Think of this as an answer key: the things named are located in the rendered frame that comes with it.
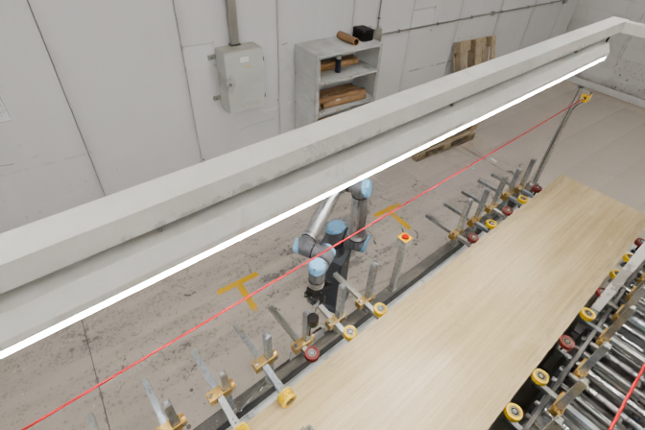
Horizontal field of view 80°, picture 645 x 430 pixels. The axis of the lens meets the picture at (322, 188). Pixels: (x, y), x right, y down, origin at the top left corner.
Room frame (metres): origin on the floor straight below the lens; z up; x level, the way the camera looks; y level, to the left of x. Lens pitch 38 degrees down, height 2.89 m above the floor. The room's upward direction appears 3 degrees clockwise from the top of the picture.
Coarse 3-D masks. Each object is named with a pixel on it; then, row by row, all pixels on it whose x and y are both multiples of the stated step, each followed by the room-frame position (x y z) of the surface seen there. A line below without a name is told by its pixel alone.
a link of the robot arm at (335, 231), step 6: (330, 222) 2.15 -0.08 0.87; (336, 222) 2.15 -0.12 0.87; (342, 222) 2.15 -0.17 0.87; (330, 228) 2.07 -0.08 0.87; (336, 228) 2.07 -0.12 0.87; (342, 228) 2.07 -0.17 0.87; (330, 234) 2.05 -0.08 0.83; (336, 234) 2.04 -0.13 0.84; (342, 234) 2.04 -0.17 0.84; (330, 240) 2.05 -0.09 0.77; (336, 240) 2.03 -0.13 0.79; (336, 246) 2.04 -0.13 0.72
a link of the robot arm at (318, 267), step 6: (318, 258) 1.34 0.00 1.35; (312, 264) 1.31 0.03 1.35; (318, 264) 1.31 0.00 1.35; (324, 264) 1.31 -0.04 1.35; (312, 270) 1.28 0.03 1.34; (318, 270) 1.27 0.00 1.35; (324, 270) 1.29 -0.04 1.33; (312, 276) 1.27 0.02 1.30; (318, 276) 1.27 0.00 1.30; (324, 276) 1.31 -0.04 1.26; (312, 282) 1.27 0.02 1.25; (318, 282) 1.27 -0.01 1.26
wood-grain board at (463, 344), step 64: (576, 192) 2.67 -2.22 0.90; (512, 256) 1.87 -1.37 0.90; (576, 256) 1.90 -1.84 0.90; (384, 320) 1.30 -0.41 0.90; (448, 320) 1.32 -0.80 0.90; (512, 320) 1.35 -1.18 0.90; (320, 384) 0.91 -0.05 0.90; (384, 384) 0.92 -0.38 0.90; (448, 384) 0.94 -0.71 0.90; (512, 384) 0.96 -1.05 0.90
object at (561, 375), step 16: (624, 288) 1.69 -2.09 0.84; (608, 320) 1.52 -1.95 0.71; (640, 320) 1.61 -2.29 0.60; (592, 336) 1.31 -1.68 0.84; (576, 352) 1.22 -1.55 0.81; (592, 352) 1.28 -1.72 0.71; (592, 368) 1.18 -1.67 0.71; (560, 384) 1.01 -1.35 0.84; (592, 384) 1.14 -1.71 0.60; (640, 384) 1.11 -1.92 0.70; (544, 400) 0.92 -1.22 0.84; (592, 400) 1.04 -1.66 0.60; (608, 416) 0.91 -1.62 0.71
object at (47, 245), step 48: (528, 48) 1.44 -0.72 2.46; (576, 48) 1.60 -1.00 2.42; (432, 96) 0.97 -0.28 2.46; (288, 144) 0.68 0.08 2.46; (336, 144) 0.74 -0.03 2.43; (144, 192) 0.50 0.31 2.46; (192, 192) 0.51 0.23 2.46; (240, 192) 0.58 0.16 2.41; (0, 240) 0.37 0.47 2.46; (48, 240) 0.38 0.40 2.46; (96, 240) 0.41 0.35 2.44; (0, 288) 0.32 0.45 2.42; (576, 336) 1.47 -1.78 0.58
